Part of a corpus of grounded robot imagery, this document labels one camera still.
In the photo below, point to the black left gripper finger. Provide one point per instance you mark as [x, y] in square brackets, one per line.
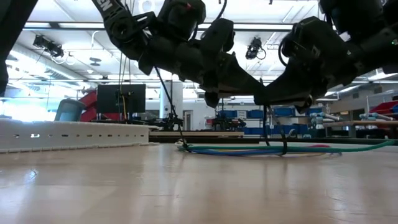
[242, 94]
[248, 82]

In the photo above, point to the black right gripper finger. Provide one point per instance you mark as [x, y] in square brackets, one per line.
[286, 101]
[289, 84]

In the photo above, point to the black background robot arm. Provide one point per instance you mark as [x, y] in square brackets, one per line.
[228, 124]
[171, 121]

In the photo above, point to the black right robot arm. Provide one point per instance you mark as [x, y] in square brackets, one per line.
[373, 31]

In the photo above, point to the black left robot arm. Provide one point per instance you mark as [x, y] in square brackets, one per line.
[124, 31]

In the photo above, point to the blue bin storage shelf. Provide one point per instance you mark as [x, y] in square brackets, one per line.
[281, 129]

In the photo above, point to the wooden background workbench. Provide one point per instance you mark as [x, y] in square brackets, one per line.
[214, 133]

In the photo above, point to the wooden background table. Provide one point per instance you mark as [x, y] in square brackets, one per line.
[367, 123]

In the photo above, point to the red plastic bin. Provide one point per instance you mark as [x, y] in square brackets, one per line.
[384, 109]

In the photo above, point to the red background cart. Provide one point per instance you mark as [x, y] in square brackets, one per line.
[88, 105]

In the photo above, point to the white office chair blue seat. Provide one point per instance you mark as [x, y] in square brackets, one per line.
[70, 110]

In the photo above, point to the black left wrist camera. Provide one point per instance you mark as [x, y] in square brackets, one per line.
[217, 34]

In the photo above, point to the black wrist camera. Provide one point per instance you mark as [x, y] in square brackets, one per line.
[304, 34]
[217, 34]

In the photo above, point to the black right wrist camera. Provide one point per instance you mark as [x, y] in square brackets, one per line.
[304, 34]

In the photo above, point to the black aluminium table frame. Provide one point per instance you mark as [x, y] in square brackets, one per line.
[217, 140]

